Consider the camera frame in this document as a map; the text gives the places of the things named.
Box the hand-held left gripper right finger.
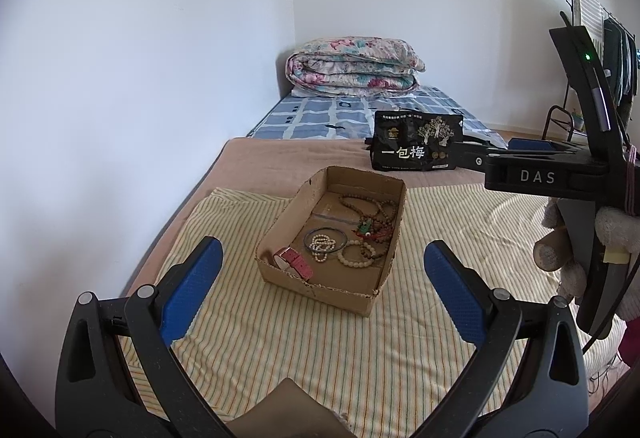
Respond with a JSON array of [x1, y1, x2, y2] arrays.
[[410, 239, 591, 438]]

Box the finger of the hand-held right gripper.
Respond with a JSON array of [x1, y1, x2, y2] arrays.
[[450, 141, 510, 174], [509, 137, 589, 154]]

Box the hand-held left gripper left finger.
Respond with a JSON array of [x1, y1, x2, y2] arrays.
[[55, 235, 236, 438]]

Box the green jade pendant red cord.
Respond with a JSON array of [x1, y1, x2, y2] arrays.
[[352, 217, 396, 239]]

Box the beige bead bracelet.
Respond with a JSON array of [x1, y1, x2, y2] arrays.
[[336, 238, 376, 269]]

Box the blue bangle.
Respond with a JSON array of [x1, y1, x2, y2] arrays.
[[303, 228, 348, 255]]

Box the cardboard box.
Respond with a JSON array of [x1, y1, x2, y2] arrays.
[[255, 165, 407, 317]]

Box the wooden bead necklace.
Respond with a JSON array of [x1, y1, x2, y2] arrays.
[[339, 194, 401, 264]]

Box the white pearl bracelet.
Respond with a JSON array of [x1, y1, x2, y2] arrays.
[[309, 233, 337, 263]]

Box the person's right hand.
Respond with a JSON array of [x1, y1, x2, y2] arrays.
[[532, 198, 640, 301]]

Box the low black metal rack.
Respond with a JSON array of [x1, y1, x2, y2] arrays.
[[542, 105, 588, 141]]

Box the black snack bag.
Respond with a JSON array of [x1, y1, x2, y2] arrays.
[[370, 111, 464, 172]]

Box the striped blanket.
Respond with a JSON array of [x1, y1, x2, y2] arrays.
[[117, 183, 631, 438]]

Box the dark hanging clothes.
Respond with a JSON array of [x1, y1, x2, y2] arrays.
[[602, 16, 640, 100]]

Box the brown bed sheet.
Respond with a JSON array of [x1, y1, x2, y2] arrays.
[[117, 137, 551, 304]]

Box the striped hanging towel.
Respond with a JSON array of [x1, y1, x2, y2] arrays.
[[575, 0, 607, 50]]

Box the folded floral quilt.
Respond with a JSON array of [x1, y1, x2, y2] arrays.
[[286, 37, 427, 98]]

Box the blue checkered bed sheet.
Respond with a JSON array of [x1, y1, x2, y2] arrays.
[[246, 86, 508, 142]]

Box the floor cable bundle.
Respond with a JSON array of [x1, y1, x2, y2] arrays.
[[587, 358, 626, 394]]

